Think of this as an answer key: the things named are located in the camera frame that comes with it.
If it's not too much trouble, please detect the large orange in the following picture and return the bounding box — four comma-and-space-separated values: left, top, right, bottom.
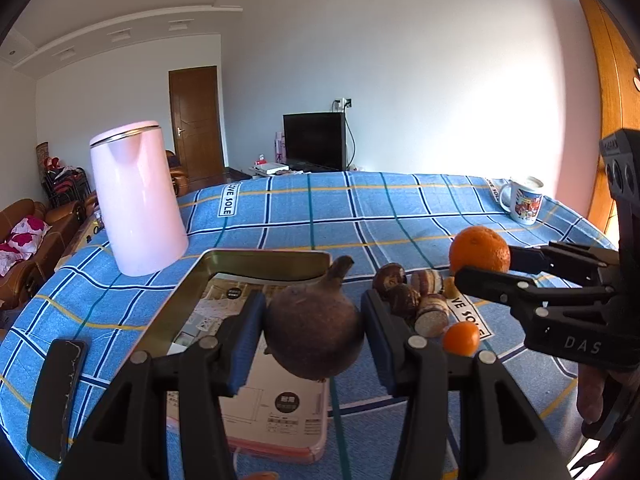
449, 226, 511, 274

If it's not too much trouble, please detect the small orange tangerine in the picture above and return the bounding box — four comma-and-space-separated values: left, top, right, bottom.
442, 322, 480, 356

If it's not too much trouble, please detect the cut brown chestnut piece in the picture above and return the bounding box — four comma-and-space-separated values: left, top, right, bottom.
410, 269, 444, 297

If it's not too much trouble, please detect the purple passion fruit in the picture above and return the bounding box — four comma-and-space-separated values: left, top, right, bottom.
262, 256, 364, 382

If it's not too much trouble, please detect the right hand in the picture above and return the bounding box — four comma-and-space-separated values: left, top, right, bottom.
576, 364, 610, 424

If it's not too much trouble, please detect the black smartphone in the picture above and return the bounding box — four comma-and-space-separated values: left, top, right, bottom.
27, 339, 88, 463

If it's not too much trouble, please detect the white cartoon mug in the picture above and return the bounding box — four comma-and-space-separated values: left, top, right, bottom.
498, 177, 544, 226

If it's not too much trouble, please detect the paper leaflet in tin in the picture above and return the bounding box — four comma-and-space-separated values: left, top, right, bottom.
167, 274, 329, 463

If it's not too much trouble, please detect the blue plaid tablecloth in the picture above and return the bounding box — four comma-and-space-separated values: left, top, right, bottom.
1, 171, 611, 479

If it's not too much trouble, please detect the pink metal tin box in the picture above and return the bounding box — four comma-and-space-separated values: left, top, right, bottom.
134, 249, 331, 464

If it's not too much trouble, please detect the pink electric kettle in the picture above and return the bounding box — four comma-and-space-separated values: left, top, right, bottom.
90, 120, 189, 276

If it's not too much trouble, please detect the orange wooden door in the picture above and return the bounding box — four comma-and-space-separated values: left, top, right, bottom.
579, 0, 639, 240

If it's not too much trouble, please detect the pink floral cushion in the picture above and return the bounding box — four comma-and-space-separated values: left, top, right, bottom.
0, 214, 51, 278

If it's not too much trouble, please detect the brown leather sofa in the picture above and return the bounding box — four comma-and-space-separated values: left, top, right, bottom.
1, 198, 86, 310

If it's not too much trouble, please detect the brown leather armchair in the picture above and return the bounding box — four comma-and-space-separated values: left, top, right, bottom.
166, 150, 189, 197

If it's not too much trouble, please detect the black television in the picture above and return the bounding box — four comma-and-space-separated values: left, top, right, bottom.
283, 112, 347, 171

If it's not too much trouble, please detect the brown wooden door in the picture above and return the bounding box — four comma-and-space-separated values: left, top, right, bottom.
168, 66, 224, 191

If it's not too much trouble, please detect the black television cable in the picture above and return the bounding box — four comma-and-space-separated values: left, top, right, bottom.
331, 98, 358, 172

